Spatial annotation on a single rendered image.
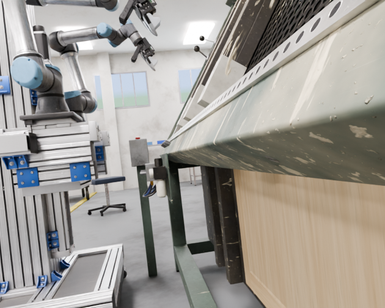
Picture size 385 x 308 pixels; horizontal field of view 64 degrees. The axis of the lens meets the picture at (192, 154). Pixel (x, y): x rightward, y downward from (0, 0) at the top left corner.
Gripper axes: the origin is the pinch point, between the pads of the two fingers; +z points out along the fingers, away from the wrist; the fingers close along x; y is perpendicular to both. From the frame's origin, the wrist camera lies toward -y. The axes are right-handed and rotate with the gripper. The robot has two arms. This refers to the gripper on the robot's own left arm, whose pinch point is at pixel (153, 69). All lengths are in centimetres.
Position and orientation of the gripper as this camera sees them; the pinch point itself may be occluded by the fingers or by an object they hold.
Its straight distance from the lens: 207.3
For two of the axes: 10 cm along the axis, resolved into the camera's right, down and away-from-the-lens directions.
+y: 8.2, -5.7, 1.2
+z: 5.6, 8.2, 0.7
